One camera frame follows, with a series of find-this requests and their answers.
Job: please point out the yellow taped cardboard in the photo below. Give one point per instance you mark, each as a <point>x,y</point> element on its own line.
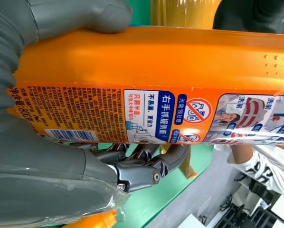
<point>180,12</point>

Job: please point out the green mat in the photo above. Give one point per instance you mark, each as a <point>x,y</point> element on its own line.
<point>156,201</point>

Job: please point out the black chair base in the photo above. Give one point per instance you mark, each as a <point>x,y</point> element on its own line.
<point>242,218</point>
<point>256,188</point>

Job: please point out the person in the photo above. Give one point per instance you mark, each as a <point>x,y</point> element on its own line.
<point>270,176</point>

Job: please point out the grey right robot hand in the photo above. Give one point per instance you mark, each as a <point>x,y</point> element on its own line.
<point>37,182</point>

